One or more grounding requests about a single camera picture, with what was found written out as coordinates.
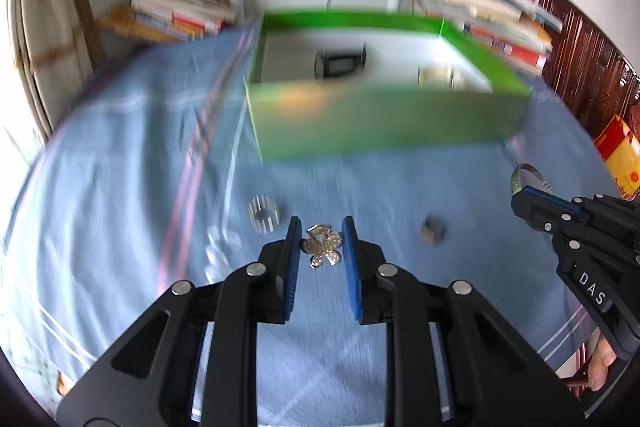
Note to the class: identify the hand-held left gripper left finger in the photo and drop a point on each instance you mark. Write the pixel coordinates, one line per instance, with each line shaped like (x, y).
(292, 277)

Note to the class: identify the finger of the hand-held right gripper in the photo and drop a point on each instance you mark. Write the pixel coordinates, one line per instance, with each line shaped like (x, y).
(535, 213)
(560, 199)

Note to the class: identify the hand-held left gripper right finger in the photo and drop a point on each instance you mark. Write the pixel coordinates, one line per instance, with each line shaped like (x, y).
(351, 277)

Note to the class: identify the gold rhinestone flower brooch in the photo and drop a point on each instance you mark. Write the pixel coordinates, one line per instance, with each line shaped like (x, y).
(322, 247)

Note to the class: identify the green cardboard box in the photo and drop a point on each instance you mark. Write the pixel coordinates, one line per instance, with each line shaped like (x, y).
(380, 122)

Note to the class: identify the silver ribbed jewelry piece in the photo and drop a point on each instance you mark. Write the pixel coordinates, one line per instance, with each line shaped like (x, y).
(263, 213)

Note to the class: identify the person's right hand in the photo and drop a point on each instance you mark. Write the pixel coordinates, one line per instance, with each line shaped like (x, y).
(602, 364)

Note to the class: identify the red and yellow box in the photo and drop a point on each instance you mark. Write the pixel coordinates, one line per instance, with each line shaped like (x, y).
(622, 152)

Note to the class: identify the wooden headboard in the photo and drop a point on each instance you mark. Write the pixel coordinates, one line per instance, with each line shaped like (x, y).
(585, 57)

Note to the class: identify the tall stack of books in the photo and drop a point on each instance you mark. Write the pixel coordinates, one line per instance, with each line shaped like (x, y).
(490, 17)

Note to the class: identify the blue striped bedsheet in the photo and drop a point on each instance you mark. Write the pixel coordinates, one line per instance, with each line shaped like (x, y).
(125, 157)

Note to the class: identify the black wrist watch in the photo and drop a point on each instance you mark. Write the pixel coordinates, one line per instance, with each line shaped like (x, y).
(340, 64)

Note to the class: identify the small stack of books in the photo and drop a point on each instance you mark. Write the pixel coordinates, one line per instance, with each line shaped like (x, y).
(170, 14)

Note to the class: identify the beige curtain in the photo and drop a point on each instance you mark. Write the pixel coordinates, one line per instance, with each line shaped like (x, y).
(40, 7)

